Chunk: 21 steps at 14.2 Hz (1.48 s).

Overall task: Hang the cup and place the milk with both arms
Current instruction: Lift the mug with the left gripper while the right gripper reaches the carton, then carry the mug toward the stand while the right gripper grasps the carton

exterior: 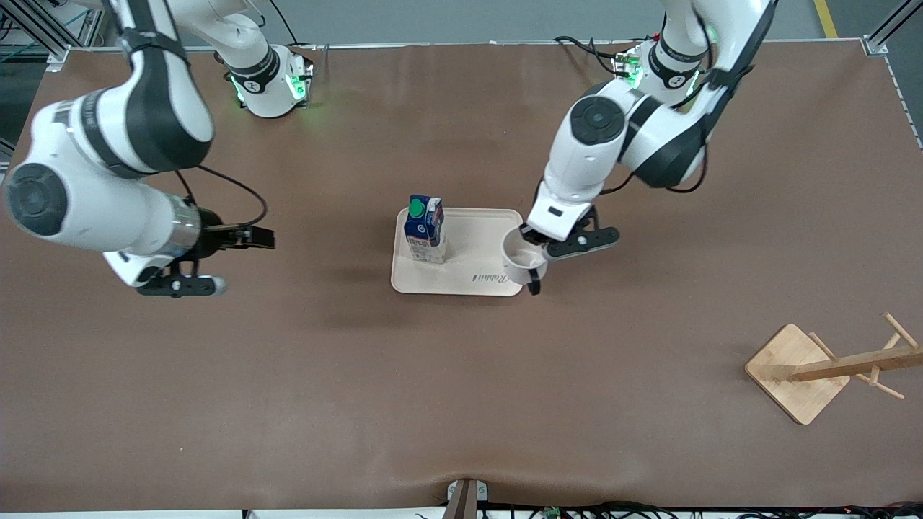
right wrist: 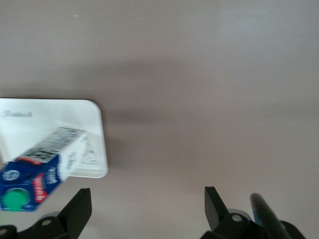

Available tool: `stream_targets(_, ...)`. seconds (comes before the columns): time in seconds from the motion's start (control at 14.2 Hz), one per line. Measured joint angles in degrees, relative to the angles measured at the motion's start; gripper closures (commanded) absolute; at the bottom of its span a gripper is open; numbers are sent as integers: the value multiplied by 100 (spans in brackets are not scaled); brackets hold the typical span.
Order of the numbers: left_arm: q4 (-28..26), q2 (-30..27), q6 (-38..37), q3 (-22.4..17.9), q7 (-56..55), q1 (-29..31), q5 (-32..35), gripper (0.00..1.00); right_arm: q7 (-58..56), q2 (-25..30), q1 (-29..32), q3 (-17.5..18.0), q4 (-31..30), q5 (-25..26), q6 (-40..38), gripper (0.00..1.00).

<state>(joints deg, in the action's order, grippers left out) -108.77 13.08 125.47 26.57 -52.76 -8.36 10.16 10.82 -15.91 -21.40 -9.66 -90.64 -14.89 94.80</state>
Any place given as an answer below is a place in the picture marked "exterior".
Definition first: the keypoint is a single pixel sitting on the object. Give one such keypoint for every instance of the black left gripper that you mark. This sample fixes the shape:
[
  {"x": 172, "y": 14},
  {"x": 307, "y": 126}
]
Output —
[{"x": 534, "y": 277}]

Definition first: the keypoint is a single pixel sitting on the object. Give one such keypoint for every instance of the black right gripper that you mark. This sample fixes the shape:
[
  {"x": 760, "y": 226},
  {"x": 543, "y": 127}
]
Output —
[{"x": 210, "y": 238}]

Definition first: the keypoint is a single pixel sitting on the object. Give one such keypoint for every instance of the blue white milk carton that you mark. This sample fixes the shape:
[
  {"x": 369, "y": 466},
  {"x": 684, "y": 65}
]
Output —
[{"x": 425, "y": 234}]

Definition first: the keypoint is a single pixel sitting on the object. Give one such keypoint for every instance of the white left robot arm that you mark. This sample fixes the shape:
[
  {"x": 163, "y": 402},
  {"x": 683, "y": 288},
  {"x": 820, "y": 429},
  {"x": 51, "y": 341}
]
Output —
[{"x": 577, "y": 166}]

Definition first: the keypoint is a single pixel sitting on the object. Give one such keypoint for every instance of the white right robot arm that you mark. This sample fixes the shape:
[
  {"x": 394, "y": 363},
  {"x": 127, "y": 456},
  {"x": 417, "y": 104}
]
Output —
[{"x": 108, "y": 144}]

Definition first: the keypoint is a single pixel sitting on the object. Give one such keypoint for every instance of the cream rectangular serving tray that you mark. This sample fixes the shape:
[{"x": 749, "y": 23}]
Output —
[{"x": 469, "y": 238}]

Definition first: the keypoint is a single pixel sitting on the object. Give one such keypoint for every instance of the wooden mug rack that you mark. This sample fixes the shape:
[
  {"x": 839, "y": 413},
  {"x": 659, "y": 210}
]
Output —
[{"x": 793, "y": 367}]

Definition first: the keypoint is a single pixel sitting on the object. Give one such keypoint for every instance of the front camera mounting post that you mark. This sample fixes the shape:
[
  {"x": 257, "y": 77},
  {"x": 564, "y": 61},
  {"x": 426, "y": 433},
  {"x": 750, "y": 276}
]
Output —
[{"x": 465, "y": 501}]

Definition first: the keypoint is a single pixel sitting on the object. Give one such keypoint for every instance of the aluminium frame post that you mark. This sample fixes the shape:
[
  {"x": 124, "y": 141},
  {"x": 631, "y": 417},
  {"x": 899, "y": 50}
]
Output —
[
  {"x": 883, "y": 36},
  {"x": 43, "y": 36}
]

